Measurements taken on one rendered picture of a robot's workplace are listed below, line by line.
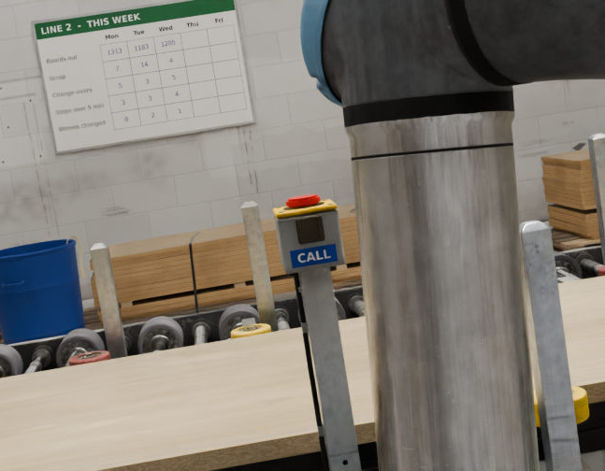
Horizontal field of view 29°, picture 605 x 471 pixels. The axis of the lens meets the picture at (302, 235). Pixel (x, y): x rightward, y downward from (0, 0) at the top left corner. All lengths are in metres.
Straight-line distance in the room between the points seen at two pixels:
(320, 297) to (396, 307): 0.58
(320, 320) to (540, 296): 0.26
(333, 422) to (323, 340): 0.10
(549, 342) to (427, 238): 0.67
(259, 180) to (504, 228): 7.72
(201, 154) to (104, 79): 0.86
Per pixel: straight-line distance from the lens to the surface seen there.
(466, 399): 0.77
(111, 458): 1.64
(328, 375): 1.36
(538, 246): 1.38
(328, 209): 1.32
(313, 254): 1.32
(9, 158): 8.54
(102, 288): 2.45
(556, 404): 1.43
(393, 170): 0.76
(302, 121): 8.49
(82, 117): 8.45
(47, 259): 6.79
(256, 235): 2.43
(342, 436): 1.38
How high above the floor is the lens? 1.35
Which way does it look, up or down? 7 degrees down
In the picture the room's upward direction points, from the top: 9 degrees counter-clockwise
